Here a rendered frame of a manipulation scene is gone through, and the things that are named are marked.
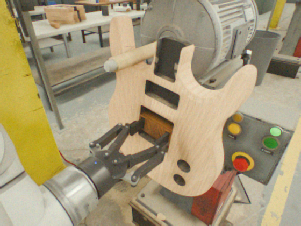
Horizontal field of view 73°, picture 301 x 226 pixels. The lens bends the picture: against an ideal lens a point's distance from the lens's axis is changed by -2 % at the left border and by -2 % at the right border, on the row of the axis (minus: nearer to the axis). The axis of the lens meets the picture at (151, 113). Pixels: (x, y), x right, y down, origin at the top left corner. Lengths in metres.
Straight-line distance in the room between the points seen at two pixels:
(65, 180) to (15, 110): 1.03
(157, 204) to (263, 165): 0.81
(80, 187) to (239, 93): 0.30
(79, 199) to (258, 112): 0.45
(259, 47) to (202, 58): 2.68
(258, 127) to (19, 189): 0.50
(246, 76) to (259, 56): 2.93
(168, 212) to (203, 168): 0.82
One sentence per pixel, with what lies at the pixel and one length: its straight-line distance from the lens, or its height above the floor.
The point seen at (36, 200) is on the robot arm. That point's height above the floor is 1.15.
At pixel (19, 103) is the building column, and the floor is 0.81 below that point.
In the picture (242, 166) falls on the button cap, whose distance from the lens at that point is 0.62.
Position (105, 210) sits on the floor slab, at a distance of 1.67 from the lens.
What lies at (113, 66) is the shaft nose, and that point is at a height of 1.25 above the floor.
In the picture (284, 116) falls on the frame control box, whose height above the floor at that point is 1.12.
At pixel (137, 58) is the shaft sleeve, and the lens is 0.48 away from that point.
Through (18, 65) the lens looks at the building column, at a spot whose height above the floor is 1.01.
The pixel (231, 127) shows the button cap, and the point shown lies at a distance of 0.58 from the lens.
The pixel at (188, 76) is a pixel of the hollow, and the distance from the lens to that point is 0.43.
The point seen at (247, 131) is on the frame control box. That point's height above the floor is 1.08.
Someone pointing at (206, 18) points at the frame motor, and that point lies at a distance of 0.56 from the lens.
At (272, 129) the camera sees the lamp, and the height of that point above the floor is 1.11.
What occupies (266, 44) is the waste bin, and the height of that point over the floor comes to 0.63.
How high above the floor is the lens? 1.41
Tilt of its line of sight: 34 degrees down
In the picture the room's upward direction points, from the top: straight up
